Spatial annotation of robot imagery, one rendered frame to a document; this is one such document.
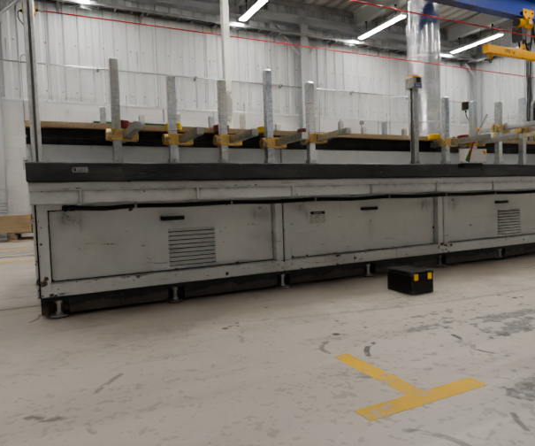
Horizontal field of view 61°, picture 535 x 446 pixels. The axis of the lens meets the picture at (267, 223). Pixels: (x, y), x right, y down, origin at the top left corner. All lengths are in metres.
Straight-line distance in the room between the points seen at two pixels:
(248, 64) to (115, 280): 8.68
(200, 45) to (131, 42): 1.40
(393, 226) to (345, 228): 0.39
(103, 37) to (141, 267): 7.81
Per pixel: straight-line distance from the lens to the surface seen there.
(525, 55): 8.60
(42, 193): 2.11
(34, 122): 2.12
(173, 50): 10.07
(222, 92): 2.29
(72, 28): 9.86
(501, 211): 3.93
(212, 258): 2.49
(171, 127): 2.18
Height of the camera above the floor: 0.52
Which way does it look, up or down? 3 degrees down
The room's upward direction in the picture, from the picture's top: 2 degrees counter-clockwise
